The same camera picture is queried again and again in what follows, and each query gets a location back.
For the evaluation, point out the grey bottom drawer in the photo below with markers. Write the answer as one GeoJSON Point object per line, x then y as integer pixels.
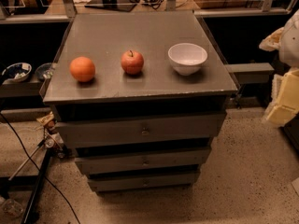
{"type": "Point", "coordinates": [144, 181]}

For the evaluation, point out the black tripod stand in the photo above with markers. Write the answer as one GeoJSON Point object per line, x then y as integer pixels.
{"type": "Point", "coordinates": [26, 212]}

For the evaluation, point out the black monitor base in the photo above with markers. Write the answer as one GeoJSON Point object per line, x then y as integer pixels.
{"type": "Point", "coordinates": [114, 5]}

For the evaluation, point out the grey top drawer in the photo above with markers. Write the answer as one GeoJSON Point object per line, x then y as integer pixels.
{"type": "Point", "coordinates": [110, 132]}

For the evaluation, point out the dark small bowl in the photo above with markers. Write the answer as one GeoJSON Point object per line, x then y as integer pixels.
{"type": "Point", "coordinates": [44, 71]}

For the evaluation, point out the grey middle drawer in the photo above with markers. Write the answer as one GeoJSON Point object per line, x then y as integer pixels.
{"type": "Point", "coordinates": [140, 161]}

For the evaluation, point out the snack wrapper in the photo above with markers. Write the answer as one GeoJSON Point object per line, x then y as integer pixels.
{"type": "Point", "coordinates": [47, 121]}

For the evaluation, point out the grey side shelf block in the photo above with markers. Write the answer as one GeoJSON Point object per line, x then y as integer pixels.
{"type": "Point", "coordinates": [250, 73]}

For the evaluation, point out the white bowl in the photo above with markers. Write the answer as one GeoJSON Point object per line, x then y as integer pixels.
{"type": "Point", "coordinates": [187, 58]}

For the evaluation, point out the blue patterned bowl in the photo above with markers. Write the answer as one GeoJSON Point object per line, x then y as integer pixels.
{"type": "Point", "coordinates": [17, 72]}

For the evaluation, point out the orange fruit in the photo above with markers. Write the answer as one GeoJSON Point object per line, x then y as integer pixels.
{"type": "Point", "coordinates": [82, 69]}

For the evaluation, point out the grey drawer cabinet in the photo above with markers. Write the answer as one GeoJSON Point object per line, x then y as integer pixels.
{"type": "Point", "coordinates": [158, 90]}

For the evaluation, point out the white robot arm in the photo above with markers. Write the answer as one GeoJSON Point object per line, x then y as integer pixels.
{"type": "Point", "coordinates": [286, 41]}

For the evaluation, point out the red apple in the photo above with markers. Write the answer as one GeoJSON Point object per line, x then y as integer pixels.
{"type": "Point", "coordinates": [132, 62]}

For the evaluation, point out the grey drawer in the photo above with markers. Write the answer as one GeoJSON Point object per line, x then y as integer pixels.
{"type": "Point", "coordinates": [140, 161]}
{"type": "Point", "coordinates": [110, 132]}
{"type": "Point", "coordinates": [144, 181]}

